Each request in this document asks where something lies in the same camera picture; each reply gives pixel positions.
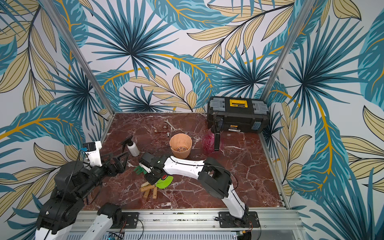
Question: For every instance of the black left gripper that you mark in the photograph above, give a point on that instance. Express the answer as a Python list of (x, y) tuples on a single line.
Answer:
[(112, 166)]

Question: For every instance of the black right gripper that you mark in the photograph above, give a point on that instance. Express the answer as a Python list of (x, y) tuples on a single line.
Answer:
[(150, 173)]

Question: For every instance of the small white spray bottle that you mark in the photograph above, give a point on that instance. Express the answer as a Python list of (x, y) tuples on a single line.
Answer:
[(131, 146)]

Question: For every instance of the green toy rake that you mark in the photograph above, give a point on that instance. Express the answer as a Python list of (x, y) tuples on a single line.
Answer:
[(140, 170)]

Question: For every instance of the red toy shovel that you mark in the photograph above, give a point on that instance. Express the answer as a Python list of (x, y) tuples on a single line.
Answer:
[(149, 186)]

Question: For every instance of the pink spray bottle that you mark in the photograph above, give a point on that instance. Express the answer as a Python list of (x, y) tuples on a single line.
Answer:
[(212, 140)]

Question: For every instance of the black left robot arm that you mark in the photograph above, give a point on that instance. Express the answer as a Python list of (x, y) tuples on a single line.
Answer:
[(73, 183)]

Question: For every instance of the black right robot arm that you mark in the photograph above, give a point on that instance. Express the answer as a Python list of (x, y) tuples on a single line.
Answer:
[(214, 178)]

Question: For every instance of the light green wide trowel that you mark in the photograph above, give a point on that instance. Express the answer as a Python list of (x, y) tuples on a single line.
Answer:
[(162, 184)]

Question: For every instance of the peach plastic flower pot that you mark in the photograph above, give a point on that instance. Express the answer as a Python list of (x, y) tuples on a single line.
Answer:
[(181, 145)]

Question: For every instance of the silver wrench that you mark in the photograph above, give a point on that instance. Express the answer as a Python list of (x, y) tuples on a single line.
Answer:
[(172, 127)]

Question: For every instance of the black yellow toolbox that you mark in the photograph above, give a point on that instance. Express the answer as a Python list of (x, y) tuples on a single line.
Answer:
[(237, 114)]

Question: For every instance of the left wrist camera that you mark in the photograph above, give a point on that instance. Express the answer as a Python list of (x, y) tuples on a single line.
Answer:
[(92, 151)]

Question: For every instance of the left aluminium corner post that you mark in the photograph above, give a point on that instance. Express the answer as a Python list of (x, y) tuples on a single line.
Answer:
[(68, 37)]

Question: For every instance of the aluminium corner post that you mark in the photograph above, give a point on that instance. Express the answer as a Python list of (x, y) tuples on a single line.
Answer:
[(68, 37), (299, 22)]

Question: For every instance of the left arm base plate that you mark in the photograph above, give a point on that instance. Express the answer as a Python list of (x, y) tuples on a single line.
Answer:
[(124, 220)]

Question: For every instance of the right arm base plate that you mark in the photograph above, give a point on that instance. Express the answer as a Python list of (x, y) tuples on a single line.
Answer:
[(249, 221)]

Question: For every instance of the aluminium front rail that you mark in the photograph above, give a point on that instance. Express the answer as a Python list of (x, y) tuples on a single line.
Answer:
[(194, 224)]

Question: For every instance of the right aluminium corner post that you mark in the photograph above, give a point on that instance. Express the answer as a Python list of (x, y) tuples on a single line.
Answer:
[(299, 22)]

